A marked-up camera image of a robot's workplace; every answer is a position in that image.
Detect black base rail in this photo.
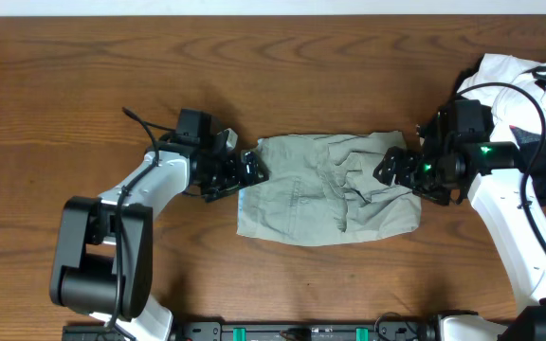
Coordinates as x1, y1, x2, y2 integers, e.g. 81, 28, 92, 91
62, 321, 440, 341

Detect white garment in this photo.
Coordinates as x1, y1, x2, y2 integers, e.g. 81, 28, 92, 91
459, 54, 546, 135

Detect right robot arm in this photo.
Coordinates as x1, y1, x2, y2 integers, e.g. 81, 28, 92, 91
373, 99, 546, 340

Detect khaki green shorts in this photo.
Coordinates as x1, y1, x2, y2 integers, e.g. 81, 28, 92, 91
237, 131, 422, 246

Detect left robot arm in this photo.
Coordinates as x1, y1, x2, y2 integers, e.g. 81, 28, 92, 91
49, 109, 268, 341

